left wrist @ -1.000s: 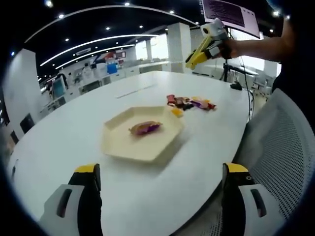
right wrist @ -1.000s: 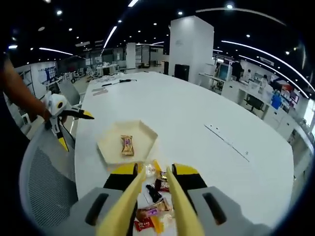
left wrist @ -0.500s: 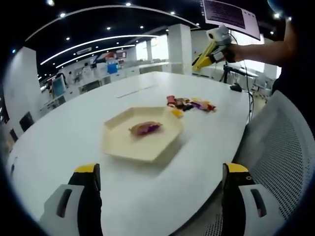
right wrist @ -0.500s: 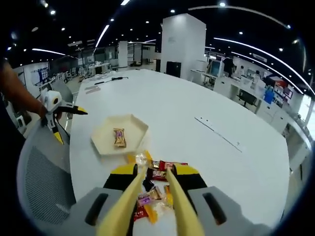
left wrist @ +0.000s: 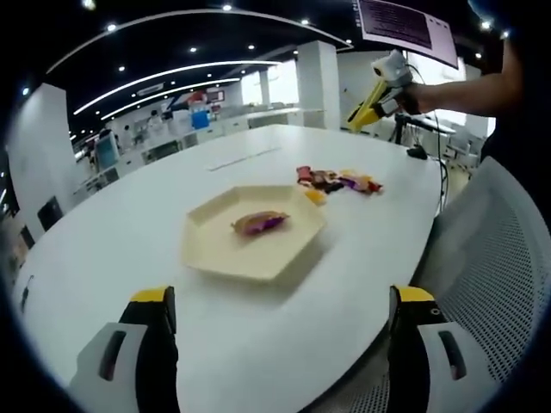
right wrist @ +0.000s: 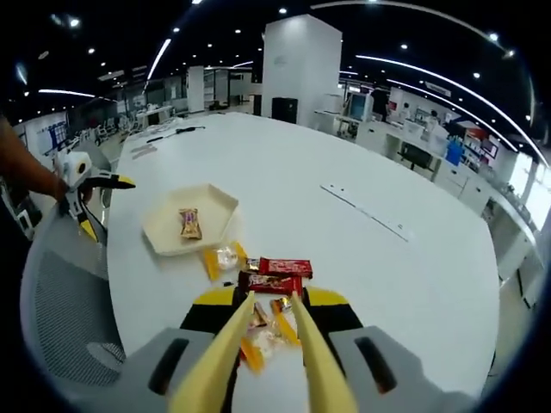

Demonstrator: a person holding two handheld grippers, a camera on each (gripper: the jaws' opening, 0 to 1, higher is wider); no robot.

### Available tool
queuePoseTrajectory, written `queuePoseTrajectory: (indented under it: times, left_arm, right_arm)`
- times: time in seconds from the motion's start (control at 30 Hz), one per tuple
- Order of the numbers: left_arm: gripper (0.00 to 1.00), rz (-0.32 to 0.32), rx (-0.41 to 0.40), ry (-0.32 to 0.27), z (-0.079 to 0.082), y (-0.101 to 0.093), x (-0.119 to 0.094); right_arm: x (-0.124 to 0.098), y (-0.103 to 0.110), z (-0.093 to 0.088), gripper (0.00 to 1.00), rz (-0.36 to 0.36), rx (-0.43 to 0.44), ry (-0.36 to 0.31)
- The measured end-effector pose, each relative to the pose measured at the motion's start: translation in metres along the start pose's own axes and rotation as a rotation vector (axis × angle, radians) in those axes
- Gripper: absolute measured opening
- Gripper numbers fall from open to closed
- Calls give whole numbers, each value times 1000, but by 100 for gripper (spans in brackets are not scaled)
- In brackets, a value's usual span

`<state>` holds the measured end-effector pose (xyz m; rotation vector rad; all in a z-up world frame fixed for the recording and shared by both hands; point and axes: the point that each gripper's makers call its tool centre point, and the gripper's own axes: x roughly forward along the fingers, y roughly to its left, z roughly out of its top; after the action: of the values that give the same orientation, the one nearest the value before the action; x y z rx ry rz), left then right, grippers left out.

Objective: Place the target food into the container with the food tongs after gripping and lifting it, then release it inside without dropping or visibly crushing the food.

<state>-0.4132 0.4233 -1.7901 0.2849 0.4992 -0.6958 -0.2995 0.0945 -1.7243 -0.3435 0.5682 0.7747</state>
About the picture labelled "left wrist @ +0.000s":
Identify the white kiosk screen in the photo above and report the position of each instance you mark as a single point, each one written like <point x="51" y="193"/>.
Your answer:
<point x="107" y="149"/>

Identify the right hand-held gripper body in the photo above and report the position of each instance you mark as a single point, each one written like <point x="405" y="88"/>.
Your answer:
<point x="396" y="69"/>

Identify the white mesh office chair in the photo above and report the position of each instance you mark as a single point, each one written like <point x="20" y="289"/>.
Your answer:
<point x="495" y="258"/>

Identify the hanging display screen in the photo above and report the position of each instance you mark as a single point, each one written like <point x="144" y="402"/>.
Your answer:
<point x="404" y="26"/>

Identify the purple tan snack packet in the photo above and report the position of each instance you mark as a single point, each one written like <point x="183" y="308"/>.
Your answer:
<point x="258" y="223"/>

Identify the black office chair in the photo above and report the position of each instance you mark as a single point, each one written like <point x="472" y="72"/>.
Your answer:
<point x="50" y="212"/>

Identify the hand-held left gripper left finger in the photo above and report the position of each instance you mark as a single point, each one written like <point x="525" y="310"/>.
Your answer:
<point x="138" y="370"/>

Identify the blue box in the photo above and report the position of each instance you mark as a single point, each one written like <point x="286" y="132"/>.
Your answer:
<point x="200" y="119"/>

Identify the black tripod stand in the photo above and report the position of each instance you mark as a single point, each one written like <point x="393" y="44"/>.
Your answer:
<point x="398" y="127"/>

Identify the white lab counter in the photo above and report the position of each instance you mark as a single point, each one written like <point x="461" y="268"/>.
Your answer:
<point x="232" y="122"/>

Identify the person's right hand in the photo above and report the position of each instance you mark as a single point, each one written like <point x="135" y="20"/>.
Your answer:
<point x="415" y="101"/>

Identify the white square pillar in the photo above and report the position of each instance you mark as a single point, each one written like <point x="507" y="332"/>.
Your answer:
<point x="39" y="146"/>
<point x="316" y="86"/>

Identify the black computer mouse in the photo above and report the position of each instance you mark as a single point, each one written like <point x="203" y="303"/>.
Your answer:
<point x="417" y="153"/>

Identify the person's dark clothing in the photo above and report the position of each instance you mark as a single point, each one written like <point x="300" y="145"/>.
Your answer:
<point x="501" y="137"/>

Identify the small black object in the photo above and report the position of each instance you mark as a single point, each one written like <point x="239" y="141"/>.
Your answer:
<point x="26" y="292"/>

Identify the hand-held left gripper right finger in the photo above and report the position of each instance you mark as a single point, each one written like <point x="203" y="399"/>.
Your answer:
<point x="422" y="370"/>

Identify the orange snack packet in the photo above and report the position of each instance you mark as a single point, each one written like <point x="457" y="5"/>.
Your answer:
<point x="316" y="196"/>

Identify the pile of snack packets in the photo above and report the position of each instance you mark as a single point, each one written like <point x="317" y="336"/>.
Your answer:
<point x="336" y="180"/>

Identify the cream hexagonal container tray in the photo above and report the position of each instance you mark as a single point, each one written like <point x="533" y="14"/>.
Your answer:
<point x="215" y="254"/>

